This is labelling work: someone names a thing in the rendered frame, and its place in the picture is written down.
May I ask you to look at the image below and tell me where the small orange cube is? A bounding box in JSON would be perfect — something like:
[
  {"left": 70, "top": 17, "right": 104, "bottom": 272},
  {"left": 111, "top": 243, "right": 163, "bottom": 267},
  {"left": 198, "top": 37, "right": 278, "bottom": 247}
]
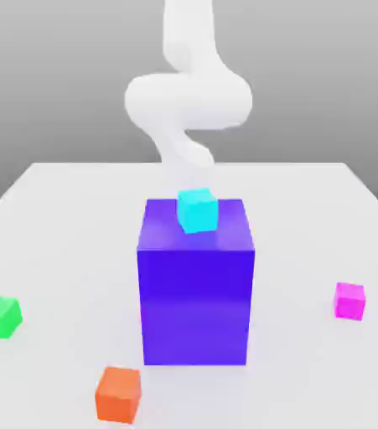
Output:
[{"left": 94, "top": 365, "right": 142, "bottom": 426}]

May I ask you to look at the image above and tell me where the small magenta cube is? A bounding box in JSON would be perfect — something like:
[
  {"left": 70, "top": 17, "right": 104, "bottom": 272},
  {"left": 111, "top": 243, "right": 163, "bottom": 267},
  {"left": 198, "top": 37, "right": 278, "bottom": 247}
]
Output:
[{"left": 334, "top": 282, "right": 366, "bottom": 322}]

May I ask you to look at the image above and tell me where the large purple box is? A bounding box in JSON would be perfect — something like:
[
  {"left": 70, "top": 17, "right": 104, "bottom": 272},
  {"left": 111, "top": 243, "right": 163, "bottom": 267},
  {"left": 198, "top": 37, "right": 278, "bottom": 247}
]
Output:
[{"left": 136, "top": 198, "right": 256, "bottom": 367}]

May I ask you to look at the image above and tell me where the small cyan cube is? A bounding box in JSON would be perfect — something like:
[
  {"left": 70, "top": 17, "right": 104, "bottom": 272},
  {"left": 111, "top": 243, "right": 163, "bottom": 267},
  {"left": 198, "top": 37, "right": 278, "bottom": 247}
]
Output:
[{"left": 177, "top": 187, "right": 219, "bottom": 235}]

